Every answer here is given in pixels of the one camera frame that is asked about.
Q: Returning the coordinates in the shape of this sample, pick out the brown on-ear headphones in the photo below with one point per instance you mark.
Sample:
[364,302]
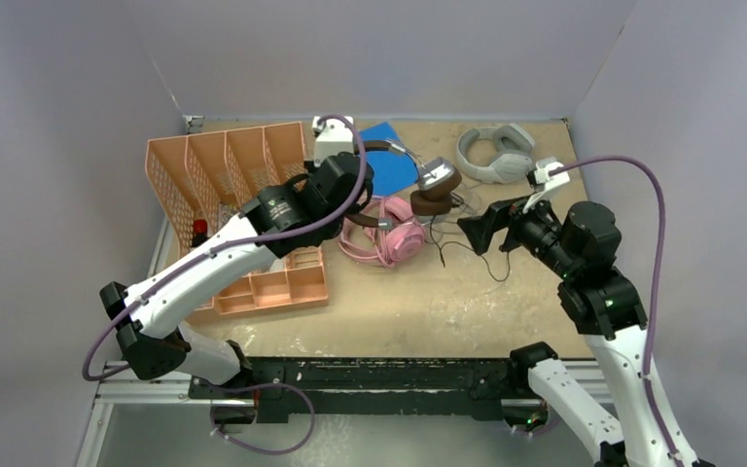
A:
[368,220]

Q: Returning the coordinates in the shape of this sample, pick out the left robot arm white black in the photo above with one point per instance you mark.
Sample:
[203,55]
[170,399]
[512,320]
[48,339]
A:
[149,319]

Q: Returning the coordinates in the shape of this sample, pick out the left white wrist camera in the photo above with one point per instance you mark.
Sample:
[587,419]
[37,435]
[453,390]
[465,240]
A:
[331,137]

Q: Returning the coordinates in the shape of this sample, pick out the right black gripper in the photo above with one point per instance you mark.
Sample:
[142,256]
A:
[481,228]

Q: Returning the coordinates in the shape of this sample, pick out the peach plastic desk organizer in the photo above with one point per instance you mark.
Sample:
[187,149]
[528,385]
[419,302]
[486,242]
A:
[207,176]

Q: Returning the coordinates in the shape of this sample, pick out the black base frame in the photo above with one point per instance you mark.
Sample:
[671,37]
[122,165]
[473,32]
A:
[483,389]

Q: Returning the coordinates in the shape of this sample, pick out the pink wired headphones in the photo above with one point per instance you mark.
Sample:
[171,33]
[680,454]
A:
[396,237]

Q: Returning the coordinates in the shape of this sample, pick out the grey over-ear headphones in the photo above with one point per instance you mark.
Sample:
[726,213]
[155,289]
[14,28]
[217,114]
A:
[497,154]

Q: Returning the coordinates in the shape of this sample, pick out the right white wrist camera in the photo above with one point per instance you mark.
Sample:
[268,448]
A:
[546,178]

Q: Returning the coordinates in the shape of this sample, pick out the red black stamp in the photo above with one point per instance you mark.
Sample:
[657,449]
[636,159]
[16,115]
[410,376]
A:
[199,232]

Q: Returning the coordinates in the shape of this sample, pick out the blue notebook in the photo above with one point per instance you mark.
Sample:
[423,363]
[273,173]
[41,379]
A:
[393,172]

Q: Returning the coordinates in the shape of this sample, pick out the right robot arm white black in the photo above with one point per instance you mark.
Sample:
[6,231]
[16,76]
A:
[607,312]

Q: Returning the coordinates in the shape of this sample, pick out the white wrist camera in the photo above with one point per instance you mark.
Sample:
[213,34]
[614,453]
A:
[546,178]
[331,137]

